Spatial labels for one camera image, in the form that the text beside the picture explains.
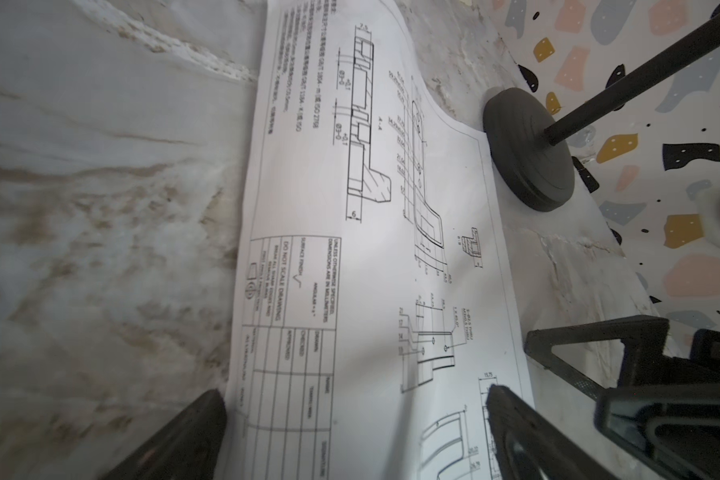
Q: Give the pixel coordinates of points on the paper sheet with diagram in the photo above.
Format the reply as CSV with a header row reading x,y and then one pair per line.
x,y
374,305

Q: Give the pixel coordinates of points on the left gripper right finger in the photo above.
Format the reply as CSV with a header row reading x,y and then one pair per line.
x,y
529,447

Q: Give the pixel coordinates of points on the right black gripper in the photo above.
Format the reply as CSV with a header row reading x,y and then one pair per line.
x,y
675,429

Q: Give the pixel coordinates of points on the black microphone stand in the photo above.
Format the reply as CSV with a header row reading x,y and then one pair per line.
x,y
528,146

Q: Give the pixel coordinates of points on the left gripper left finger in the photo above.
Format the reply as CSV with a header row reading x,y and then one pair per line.
x,y
187,447

